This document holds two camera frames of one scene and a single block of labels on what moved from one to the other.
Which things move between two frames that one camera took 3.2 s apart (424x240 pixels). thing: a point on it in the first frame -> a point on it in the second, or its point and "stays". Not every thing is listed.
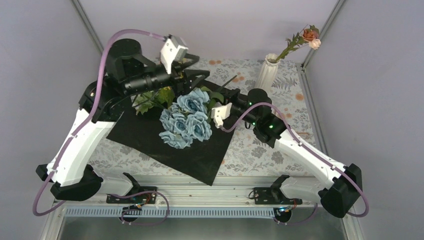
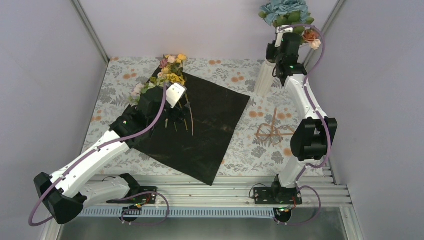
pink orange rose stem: (310, 35) stays
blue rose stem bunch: (186, 119) -> (295, 13)
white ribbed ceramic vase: (268, 72) stays
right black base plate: (272, 195) stays
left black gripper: (182, 84) -> (180, 117)
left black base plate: (143, 198) stays
